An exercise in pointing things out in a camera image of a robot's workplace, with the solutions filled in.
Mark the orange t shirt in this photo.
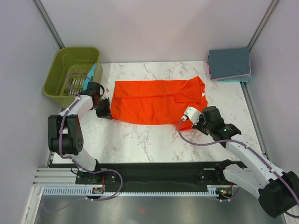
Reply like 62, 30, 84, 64
111, 77, 208, 131

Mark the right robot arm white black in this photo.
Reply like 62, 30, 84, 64
185, 106, 299, 218

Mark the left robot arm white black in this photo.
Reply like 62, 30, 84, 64
48, 82, 112, 183

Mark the teal t shirt in basket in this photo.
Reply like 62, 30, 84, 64
82, 63, 97, 91

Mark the olive green plastic basket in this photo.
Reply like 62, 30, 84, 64
43, 47, 103, 108

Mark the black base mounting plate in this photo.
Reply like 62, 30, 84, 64
48, 161, 249, 193

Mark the folded dark teal t shirt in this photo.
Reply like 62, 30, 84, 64
206, 47, 252, 80

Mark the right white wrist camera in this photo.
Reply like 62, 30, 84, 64
182, 106, 202, 125

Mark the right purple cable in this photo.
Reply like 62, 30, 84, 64
178, 118, 299, 219

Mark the purple cable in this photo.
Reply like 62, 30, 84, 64
58, 71, 124, 201
178, 118, 299, 219

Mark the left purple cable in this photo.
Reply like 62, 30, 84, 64
58, 71, 124, 201

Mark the aluminium frame rail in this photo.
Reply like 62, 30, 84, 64
33, 168, 76, 186

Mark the light blue slotted cable duct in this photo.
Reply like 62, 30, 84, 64
42, 185, 234, 197

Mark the left aluminium corner post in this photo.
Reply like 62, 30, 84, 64
32, 0, 65, 49

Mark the aluminium corner post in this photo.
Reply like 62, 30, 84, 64
32, 0, 65, 49
247, 0, 280, 52

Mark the right aluminium corner post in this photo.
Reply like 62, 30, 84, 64
247, 0, 280, 52

